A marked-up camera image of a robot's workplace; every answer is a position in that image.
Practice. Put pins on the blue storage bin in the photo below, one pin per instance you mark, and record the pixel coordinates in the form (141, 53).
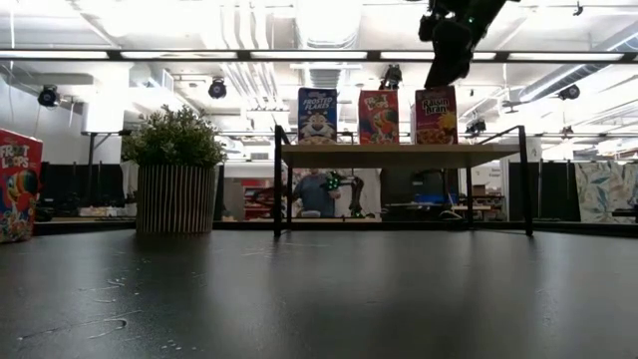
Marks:
(433, 198)

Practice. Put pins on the black ceiling spotlight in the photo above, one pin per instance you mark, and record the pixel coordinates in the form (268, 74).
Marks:
(569, 92)
(47, 96)
(217, 89)

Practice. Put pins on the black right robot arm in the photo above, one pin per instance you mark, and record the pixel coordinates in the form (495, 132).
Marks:
(483, 10)

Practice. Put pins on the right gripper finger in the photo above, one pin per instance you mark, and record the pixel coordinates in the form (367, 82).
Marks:
(448, 70)

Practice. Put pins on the wooden shelf with black frame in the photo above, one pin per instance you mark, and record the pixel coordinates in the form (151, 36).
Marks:
(399, 155)

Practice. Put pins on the black background robot arm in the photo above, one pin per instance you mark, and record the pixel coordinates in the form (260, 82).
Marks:
(356, 194)

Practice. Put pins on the Froot Loops cereal box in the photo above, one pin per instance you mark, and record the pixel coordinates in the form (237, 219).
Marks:
(378, 117)
(20, 189)

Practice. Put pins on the black room divider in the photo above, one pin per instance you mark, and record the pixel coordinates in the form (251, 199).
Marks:
(553, 189)
(75, 184)

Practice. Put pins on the red background shelving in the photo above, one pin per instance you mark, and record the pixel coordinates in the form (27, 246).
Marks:
(259, 199)

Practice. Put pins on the black ceiling fixture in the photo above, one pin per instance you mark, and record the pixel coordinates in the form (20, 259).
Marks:
(392, 77)
(476, 125)

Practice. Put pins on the Raisin Bran cereal box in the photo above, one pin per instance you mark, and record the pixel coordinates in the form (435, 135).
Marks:
(436, 117)

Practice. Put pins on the person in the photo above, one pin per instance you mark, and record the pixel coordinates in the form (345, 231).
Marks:
(314, 194)

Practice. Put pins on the black aluminium table frame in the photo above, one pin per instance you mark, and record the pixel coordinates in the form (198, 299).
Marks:
(249, 225)

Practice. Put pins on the Frosted Flakes cereal box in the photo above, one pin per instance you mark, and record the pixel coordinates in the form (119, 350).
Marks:
(317, 115)

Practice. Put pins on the green plant in striped pot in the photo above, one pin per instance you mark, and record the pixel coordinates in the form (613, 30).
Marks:
(174, 199)

